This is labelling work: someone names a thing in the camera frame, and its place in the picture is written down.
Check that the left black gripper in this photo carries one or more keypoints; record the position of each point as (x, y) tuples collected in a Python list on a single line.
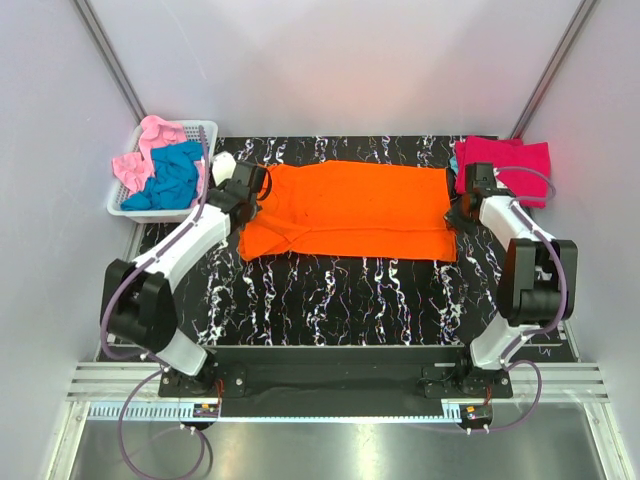
[(223, 187)]

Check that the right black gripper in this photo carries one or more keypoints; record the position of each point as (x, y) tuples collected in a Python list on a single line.
[(455, 222)]

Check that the orange t shirt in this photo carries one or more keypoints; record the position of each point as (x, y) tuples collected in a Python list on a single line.
[(352, 209)]

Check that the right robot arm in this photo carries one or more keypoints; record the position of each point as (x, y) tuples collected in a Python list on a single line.
[(537, 287)]

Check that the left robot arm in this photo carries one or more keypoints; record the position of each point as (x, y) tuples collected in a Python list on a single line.
[(138, 296)]

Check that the folded light blue t shirt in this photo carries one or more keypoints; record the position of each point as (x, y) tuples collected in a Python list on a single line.
[(453, 165)]

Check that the folded magenta t shirt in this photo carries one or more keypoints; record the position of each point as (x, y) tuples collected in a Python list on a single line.
[(508, 153)]

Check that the pink t shirt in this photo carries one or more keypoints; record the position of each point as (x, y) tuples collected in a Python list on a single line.
[(135, 168)]

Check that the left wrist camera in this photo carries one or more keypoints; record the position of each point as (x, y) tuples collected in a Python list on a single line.
[(222, 167)]

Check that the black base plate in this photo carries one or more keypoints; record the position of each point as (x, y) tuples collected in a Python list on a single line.
[(281, 406)]

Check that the aluminium front rail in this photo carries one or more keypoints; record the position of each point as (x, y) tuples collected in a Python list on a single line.
[(551, 382)]

